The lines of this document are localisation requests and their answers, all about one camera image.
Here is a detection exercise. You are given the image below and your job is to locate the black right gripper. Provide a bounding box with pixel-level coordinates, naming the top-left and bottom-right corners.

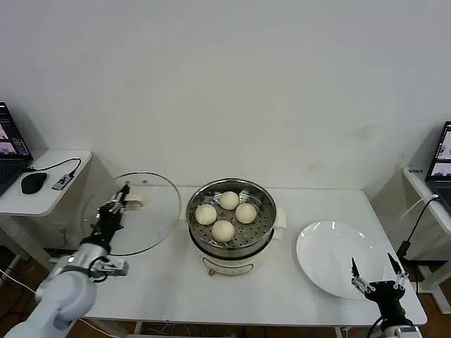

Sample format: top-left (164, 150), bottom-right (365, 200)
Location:
top-left (350, 252), bottom-right (409, 320)

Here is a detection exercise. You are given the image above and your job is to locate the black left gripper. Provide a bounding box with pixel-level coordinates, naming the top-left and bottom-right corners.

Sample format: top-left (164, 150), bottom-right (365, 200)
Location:
top-left (92, 181), bottom-right (130, 244)

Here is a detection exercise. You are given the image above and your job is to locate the glass lid with cream handle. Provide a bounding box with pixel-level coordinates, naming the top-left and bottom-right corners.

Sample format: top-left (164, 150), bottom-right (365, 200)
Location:
top-left (83, 171), bottom-right (181, 256)

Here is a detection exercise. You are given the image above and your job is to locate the white steamed baozi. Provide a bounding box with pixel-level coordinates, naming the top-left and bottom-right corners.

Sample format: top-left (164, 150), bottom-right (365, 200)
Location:
top-left (234, 203), bottom-right (258, 225)
top-left (195, 204), bottom-right (218, 225)
top-left (211, 220), bottom-right (236, 243)
top-left (218, 190), bottom-right (240, 211)

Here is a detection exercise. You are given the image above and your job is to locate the stainless steel steamer basket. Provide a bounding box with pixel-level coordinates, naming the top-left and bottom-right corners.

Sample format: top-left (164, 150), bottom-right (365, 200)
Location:
top-left (178, 178), bottom-right (288, 249)

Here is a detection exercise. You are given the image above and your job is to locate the white round plate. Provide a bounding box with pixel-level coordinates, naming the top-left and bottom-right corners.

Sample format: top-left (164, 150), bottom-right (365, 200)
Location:
top-left (295, 220), bottom-right (385, 300)

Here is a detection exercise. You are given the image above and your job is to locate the grey usb hub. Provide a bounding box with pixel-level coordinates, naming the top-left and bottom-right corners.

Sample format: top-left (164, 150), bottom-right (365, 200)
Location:
top-left (51, 173), bottom-right (75, 192)

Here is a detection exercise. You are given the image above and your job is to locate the white side table with mouse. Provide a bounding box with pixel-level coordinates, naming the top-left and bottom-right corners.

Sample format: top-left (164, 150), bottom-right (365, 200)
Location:
top-left (0, 149), bottom-right (94, 282)

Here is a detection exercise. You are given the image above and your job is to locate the black computer mouse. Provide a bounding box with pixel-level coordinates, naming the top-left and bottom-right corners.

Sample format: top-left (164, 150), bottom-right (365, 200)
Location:
top-left (20, 172), bottom-right (48, 195)

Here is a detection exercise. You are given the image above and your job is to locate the white side table with label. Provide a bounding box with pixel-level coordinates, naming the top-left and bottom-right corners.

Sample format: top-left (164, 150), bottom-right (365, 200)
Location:
top-left (402, 165), bottom-right (451, 314)

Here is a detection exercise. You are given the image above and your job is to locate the black laptop on labelled table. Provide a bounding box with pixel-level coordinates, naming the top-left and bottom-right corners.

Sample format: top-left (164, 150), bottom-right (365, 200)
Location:
top-left (425, 121), bottom-right (451, 215)

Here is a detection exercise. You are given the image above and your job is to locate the black laptop beside mouse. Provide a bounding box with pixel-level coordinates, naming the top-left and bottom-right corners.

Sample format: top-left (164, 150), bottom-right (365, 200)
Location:
top-left (0, 101), bottom-right (35, 198)

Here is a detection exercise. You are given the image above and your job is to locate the cream electric cooker pot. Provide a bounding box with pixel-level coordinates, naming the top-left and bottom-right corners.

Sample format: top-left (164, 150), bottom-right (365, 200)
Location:
top-left (188, 225), bottom-right (285, 278)

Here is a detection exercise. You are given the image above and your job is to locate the black cable with adapter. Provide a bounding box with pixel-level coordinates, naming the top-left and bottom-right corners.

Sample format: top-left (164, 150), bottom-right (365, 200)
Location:
top-left (396, 196), bottom-right (441, 261)

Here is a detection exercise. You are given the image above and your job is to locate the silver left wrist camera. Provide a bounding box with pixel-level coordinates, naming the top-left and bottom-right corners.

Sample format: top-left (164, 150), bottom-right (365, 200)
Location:
top-left (93, 258), bottom-right (130, 279)

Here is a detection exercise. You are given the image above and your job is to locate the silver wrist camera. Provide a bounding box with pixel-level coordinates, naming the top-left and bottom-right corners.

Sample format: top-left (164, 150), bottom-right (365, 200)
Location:
top-left (393, 325), bottom-right (422, 338)
top-left (93, 258), bottom-right (130, 279)

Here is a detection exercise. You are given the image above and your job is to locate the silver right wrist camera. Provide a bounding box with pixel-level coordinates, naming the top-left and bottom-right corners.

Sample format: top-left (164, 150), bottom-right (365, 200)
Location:
top-left (393, 325), bottom-right (422, 338)

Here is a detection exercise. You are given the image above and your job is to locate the white cable at labelled table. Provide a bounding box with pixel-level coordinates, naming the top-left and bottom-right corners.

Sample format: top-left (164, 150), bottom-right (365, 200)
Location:
top-left (400, 194), bottom-right (440, 225)

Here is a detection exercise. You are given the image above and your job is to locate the black usb hub cable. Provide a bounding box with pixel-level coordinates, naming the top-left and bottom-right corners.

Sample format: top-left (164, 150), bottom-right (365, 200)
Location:
top-left (23, 157), bottom-right (83, 177)

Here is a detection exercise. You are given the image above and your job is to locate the white floor cable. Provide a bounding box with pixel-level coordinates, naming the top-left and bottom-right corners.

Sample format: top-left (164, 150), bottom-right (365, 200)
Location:
top-left (0, 267), bottom-right (39, 295)

